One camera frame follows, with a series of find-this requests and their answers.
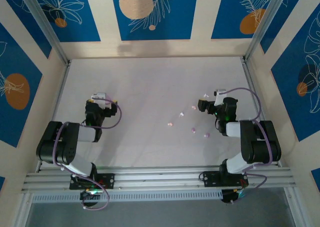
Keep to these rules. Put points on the white earbud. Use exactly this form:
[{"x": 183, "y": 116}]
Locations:
[
  {"x": 206, "y": 95},
  {"x": 181, "y": 114}
]

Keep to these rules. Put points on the purple earbud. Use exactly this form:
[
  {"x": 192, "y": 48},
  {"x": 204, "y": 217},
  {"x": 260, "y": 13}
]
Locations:
[
  {"x": 193, "y": 130},
  {"x": 206, "y": 135}
]

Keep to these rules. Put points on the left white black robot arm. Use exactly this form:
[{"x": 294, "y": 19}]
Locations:
[{"x": 57, "y": 142}]

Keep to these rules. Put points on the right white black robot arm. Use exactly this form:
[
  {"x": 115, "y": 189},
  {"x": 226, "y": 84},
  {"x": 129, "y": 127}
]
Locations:
[{"x": 260, "y": 142}]

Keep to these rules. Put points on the black controller box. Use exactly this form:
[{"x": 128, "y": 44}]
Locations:
[
  {"x": 230, "y": 197},
  {"x": 90, "y": 197}
]

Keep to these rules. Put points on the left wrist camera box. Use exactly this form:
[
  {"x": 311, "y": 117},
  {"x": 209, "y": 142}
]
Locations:
[{"x": 100, "y": 97}]

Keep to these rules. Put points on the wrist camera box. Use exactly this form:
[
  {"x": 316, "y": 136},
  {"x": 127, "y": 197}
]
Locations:
[
  {"x": 220, "y": 97},
  {"x": 100, "y": 97}
]

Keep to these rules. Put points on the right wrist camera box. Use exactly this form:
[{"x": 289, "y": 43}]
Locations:
[{"x": 220, "y": 97}]

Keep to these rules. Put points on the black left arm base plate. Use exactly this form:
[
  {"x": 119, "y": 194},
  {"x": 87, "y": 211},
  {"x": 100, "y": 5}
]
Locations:
[{"x": 108, "y": 180}]

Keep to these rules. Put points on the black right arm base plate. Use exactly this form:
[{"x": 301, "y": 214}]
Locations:
[{"x": 211, "y": 179}]

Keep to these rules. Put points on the aluminium mounting rail frame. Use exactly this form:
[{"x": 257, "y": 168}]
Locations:
[{"x": 160, "y": 178}]

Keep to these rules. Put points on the aluminium frame post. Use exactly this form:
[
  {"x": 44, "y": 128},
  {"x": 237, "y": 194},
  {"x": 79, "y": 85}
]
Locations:
[
  {"x": 42, "y": 19},
  {"x": 268, "y": 19}
]

